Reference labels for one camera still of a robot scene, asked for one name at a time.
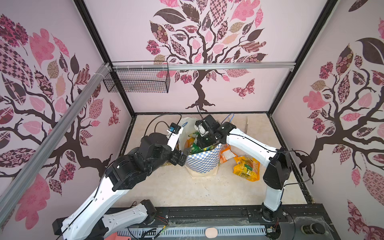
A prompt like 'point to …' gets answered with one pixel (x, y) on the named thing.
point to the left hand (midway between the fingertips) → (179, 146)
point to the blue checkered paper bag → (203, 163)
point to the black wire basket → (138, 77)
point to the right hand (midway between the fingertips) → (197, 142)
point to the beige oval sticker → (211, 232)
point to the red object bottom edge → (114, 236)
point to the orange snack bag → (226, 153)
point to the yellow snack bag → (247, 167)
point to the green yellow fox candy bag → (195, 149)
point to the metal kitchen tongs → (247, 123)
